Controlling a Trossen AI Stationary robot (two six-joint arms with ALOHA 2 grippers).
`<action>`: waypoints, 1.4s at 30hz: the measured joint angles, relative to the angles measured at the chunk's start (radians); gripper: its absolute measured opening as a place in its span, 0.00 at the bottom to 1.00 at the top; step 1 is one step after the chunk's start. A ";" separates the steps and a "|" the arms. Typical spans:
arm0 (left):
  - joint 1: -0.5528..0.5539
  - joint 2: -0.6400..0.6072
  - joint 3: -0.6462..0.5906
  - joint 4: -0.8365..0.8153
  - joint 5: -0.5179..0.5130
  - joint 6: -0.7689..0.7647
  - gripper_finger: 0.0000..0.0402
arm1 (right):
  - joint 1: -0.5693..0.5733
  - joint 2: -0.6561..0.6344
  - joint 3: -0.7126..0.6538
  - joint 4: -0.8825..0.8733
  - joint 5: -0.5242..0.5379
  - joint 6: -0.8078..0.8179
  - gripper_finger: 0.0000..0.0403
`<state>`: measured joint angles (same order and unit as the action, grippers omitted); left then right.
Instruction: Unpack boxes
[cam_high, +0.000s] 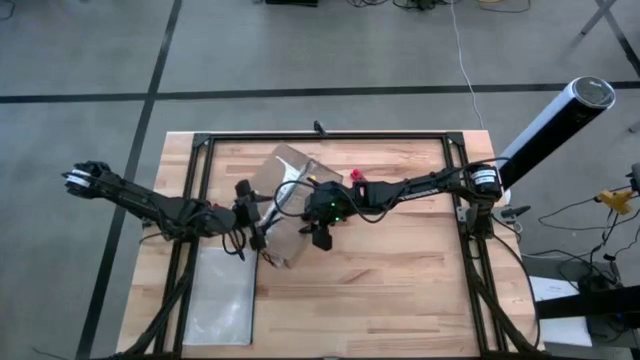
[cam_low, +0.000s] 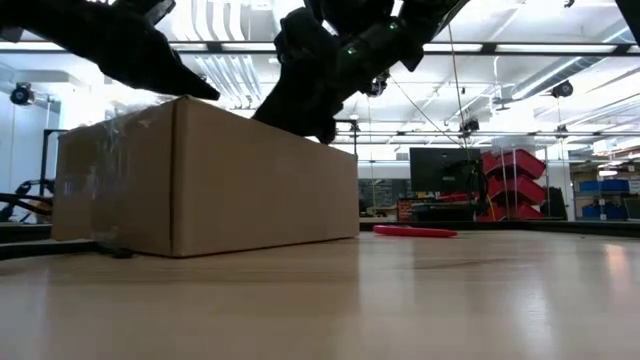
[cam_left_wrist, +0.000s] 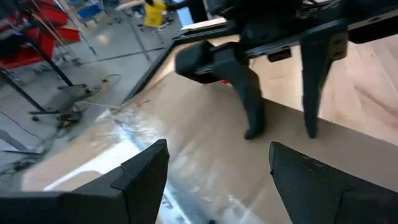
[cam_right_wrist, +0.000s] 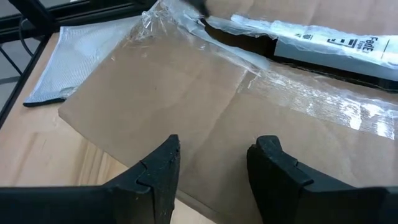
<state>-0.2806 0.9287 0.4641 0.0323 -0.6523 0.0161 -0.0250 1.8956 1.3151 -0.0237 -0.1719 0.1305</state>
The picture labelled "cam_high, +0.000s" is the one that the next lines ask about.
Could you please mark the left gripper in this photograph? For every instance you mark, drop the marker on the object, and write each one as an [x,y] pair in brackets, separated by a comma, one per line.
[243,189]

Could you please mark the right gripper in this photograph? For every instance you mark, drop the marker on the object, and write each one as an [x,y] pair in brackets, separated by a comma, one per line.
[322,240]

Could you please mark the brown cardboard shipping box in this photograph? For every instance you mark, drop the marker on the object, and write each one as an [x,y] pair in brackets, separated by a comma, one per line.
[295,250]

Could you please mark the red box cutter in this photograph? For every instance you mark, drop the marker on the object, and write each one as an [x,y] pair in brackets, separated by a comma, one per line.
[357,175]

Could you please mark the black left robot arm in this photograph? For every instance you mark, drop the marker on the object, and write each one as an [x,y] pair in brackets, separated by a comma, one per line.
[150,205]

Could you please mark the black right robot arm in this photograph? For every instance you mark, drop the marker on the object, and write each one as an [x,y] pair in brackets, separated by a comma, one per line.
[425,187]

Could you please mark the clear zip pouch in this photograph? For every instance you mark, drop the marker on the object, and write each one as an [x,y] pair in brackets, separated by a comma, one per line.
[220,295]

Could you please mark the small black edge device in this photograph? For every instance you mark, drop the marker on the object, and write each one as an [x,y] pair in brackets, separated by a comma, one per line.
[320,128]

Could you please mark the black floor device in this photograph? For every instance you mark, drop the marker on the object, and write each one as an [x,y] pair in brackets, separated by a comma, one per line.
[292,2]

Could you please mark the white paper sheet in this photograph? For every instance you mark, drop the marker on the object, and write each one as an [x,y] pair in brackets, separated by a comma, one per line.
[560,310]

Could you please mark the white black cylinder tower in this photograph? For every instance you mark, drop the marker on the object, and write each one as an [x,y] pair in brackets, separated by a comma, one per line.
[560,120]

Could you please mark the black metal bar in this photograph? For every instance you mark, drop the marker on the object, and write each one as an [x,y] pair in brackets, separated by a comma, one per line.
[590,302]

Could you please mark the yellow clamp tool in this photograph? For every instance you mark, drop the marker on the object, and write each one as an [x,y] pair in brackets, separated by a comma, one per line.
[615,200]

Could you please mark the grey metal table leg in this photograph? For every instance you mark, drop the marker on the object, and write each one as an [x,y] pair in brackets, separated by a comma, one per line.
[597,17]

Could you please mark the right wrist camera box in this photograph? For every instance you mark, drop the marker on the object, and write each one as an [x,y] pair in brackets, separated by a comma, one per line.
[342,200]

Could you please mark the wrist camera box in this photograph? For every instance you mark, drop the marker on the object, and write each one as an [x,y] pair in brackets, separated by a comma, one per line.
[223,221]
[342,200]

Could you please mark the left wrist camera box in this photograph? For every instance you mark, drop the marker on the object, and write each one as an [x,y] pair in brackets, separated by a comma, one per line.
[223,221]

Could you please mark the black aluminium table frame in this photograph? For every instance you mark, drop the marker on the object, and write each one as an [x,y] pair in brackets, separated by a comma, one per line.
[325,136]

